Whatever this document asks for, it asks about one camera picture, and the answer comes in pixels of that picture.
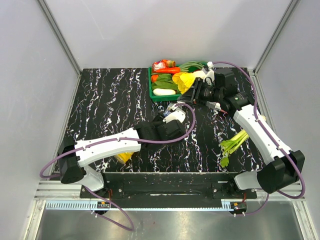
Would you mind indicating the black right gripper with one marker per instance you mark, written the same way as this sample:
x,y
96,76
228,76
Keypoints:
x,y
199,84

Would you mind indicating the yellow juice bottle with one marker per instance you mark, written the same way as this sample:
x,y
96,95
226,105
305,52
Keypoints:
x,y
123,157

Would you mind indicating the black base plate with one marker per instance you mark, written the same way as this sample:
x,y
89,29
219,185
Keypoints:
x,y
212,185

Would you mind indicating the green plastic basket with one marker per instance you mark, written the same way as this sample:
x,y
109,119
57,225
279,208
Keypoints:
x,y
164,98

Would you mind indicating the green celery stalk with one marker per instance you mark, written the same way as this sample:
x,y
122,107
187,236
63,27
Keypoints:
x,y
228,147

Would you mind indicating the green leafy vegetable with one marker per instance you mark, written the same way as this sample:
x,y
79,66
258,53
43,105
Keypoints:
x,y
164,81

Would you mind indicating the white radish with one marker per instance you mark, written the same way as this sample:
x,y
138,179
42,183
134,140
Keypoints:
x,y
163,92

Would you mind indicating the green long beans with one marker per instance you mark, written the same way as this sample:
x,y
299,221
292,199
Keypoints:
x,y
192,66

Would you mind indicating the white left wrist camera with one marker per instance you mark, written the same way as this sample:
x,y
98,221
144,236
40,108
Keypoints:
x,y
178,115

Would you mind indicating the small orange carrot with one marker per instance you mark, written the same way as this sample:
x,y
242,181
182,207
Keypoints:
x,y
154,78

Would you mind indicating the yellow napa cabbage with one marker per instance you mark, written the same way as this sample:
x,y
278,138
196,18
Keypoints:
x,y
185,80

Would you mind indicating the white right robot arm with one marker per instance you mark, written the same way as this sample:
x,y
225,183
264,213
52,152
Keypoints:
x,y
283,166

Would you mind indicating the red label clear bottle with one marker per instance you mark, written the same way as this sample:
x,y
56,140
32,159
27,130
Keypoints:
x,y
216,107

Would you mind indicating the red white snack packet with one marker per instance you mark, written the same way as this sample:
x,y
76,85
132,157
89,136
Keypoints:
x,y
163,64

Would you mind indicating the long orange carrot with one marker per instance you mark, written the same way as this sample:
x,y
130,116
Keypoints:
x,y
171,70

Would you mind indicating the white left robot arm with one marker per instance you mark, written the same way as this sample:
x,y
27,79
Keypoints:
x,y
145,136

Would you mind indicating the blue label clear bottle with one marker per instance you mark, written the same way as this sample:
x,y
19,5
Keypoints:
x,y
172,107

